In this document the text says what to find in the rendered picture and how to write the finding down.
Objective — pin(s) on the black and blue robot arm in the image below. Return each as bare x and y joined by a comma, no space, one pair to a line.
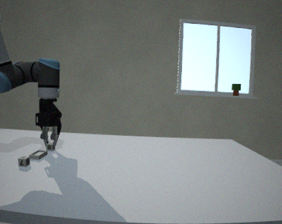
45,72

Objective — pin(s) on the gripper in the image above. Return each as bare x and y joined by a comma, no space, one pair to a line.
45,114

